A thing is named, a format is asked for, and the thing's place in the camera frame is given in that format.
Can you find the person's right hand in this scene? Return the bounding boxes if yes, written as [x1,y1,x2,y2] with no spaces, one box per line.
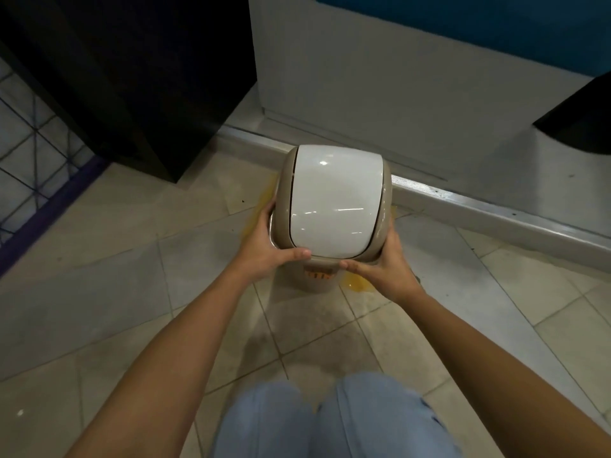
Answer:
[339,229,423,304]

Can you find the person's left hand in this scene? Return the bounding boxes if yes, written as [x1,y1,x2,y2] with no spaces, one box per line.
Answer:
[237,200,312,275]

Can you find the beige trash bin lid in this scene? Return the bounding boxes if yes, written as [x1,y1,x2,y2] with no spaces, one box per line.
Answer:
[267,144,393,261]

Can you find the person's right forearm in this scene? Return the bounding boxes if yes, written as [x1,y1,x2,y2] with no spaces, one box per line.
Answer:
[401,290,611,458]

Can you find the person's left forearm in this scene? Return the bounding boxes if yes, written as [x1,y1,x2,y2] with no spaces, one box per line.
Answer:
[62,260,268,458]

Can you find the beige trash bin body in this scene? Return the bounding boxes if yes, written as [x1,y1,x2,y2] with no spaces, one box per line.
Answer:
[304,260,341,294]

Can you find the metal floor track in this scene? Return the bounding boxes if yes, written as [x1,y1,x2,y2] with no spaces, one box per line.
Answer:
[217,123,611,258]

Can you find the person's light blue jeans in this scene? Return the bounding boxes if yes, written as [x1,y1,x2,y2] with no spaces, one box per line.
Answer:
[212,372,464,458]

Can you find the dark wooden cabinet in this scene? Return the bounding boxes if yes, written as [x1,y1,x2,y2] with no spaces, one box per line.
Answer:
[0,0,258,183]

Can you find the black furniture corner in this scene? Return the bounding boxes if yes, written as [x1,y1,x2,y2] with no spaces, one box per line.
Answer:
[533,71,611,154]

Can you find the blue wire grid rack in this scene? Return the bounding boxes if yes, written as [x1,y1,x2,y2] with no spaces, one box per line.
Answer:
[0,57,107,277]

